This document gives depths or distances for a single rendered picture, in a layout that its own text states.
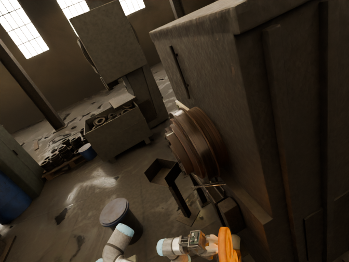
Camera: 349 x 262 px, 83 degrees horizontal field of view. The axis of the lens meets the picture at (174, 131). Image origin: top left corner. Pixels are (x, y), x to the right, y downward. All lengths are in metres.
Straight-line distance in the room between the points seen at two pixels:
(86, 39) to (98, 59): 0.32
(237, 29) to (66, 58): 10.72
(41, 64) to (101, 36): 7.98
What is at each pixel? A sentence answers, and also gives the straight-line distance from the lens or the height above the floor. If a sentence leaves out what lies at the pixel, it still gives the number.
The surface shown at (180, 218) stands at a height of 0.01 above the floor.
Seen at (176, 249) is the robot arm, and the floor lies 0.91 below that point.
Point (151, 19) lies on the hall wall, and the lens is 11.31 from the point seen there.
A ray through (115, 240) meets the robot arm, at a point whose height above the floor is 0.88.
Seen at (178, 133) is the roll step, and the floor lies 1.27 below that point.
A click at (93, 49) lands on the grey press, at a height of 1.81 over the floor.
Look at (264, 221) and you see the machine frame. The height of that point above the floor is 0.87.
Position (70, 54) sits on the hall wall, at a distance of 11.09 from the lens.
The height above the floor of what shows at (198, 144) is 1.23.
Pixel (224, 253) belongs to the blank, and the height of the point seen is 0.96.
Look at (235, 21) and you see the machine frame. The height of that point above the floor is 1.72.
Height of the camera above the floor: 1.79
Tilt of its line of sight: 28 degrees down
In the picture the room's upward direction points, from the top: 24 degrees counter-clockwise
